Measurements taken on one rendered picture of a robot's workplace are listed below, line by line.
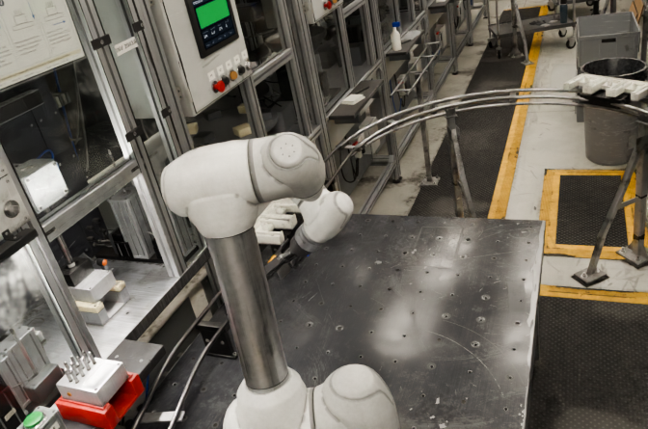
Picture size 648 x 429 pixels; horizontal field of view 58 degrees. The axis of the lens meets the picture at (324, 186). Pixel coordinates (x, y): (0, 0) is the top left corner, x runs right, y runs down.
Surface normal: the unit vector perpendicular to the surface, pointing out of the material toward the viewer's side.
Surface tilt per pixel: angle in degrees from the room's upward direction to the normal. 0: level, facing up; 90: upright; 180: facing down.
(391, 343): 0
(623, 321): 0
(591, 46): 91
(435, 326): 0
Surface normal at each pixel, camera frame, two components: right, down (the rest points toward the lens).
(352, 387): -0.06, -0.92
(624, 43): -0.33, 0.50
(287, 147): 0.04, -0.28
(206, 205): -0.12, 0.41
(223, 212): 0.09, 0.40
